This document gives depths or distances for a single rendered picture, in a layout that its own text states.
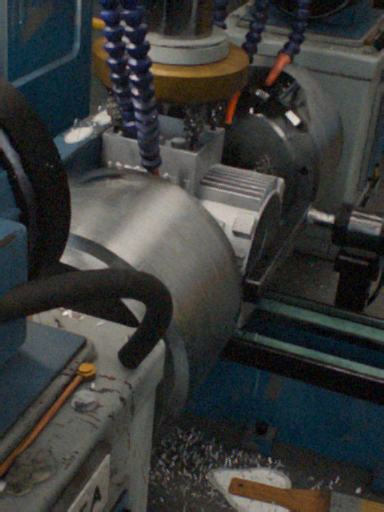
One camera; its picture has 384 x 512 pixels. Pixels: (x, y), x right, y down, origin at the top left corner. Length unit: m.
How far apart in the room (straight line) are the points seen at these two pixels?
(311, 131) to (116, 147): 0.30
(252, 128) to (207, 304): 0.43
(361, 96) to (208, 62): 0.50
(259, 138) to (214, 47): 0.25
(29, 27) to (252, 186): 0.33
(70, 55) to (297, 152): 0.33
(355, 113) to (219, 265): 0.64
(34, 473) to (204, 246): 0.39
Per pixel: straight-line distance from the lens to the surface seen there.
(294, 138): 1.23
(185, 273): 0.83
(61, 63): 1.23
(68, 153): 1.01
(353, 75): 1.46
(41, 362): 0.61
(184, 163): 1.04
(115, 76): 0.91
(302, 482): 1.11
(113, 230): 0.81
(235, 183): 1.06
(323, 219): 1.21
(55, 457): 0.56
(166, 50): 1.00
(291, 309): 1.20
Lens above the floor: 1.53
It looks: 28 degrees down
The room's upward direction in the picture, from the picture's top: 6 degrees clockwise
